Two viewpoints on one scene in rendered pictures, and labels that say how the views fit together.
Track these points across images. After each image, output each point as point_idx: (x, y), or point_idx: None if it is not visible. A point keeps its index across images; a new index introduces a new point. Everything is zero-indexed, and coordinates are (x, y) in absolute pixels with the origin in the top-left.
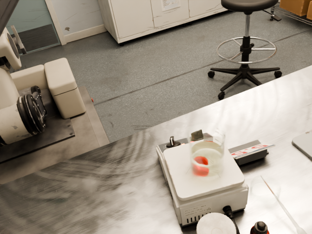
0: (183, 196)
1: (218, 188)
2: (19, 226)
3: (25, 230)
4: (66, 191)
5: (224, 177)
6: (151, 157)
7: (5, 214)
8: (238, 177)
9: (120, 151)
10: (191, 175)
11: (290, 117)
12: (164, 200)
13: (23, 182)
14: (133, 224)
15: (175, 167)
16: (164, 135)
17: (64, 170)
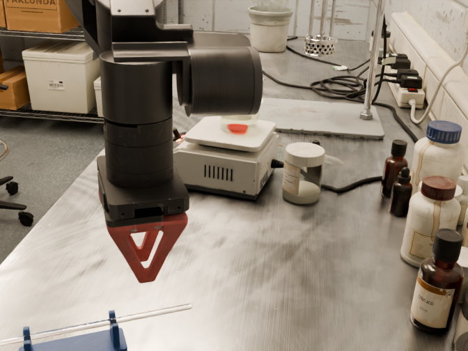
0: (258, 145)
1: (269, 132)
2: (91, 310)
3: (107, 306)
4: (88, 255)
5: (262, 127)
6: None
7: (40, 322)
8: (269, 122)
9: (86, 200)
10: (239, 136)
11: None
12: (209, 199)
13: None
14: (214, 223)
15: (217, 138)
16: None
17: (41, 248)
